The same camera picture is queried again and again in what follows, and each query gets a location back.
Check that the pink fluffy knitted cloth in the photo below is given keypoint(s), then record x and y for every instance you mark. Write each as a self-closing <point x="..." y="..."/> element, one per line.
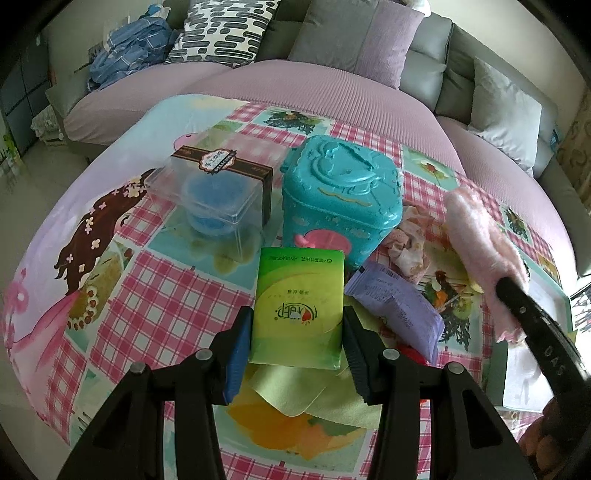
<point x="480" y="244"/>

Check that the grey cabinet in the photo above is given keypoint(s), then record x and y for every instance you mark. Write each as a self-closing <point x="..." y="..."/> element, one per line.
<point x="23" y="92"/>

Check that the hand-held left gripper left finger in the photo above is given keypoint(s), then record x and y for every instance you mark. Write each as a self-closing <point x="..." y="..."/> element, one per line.
<point x="236" y="369"/>

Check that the blue round container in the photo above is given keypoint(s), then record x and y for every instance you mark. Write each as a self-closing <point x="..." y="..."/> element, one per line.
<point x="210" y="205"/>

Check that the green cloth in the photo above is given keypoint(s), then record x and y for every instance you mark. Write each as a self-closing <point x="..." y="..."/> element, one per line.
<point x="286" y="392"/>

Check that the printed checkered tablecloth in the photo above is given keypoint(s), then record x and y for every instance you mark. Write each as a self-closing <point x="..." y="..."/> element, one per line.
<point x="161" y="286"/>

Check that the grey purple pillow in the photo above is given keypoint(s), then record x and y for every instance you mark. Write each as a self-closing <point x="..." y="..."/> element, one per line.
<point x="351" y="37"/>

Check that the purple packet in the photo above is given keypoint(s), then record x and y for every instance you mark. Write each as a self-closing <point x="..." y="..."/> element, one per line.
<point x="401" y="314"/>

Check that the teal plastic toy box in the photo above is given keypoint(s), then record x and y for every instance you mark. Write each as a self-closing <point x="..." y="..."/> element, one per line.
<point x="337" y="198"/>

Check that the black white patterned pillow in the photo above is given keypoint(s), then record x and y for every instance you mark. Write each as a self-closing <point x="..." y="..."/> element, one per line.
<point x="221" y="32"/>

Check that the black white patterned cloth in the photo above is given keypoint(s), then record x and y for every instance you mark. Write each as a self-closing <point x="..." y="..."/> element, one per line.
<point x="581" y="307"/>

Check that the grey sofa with pink cover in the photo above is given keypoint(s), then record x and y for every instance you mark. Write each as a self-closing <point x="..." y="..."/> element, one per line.
<point x="277" y="83"/>

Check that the clear plastic box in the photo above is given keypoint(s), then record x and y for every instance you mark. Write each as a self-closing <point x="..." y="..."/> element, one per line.
<point x="207" y="217"/>

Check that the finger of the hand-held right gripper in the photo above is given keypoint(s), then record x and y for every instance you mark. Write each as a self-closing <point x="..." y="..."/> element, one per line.
<point x="540" y="332"/>

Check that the teal cardboard box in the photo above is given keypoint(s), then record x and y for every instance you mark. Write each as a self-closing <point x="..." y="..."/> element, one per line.
<point x="526" y="383"/>

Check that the large green tissue pack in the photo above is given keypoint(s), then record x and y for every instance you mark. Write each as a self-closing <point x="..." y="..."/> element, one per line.
<point x="295" y="314"/>

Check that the light grey pillow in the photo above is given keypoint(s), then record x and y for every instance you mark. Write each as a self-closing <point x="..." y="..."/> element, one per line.
<point x="503" y="106"/>

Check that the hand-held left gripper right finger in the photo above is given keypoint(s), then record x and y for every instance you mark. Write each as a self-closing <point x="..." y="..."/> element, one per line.
<point x="358" y="364"/>

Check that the pink floral scrunchie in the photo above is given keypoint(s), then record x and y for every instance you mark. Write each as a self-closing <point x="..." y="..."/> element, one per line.
<point x="411" y="249"/>

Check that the blue clothes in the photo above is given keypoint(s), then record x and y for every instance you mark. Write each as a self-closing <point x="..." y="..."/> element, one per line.
<point x="129" y="46"/>

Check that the person's right hand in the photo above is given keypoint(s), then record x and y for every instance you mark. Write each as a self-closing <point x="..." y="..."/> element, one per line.
<point x="538" y="443"/>

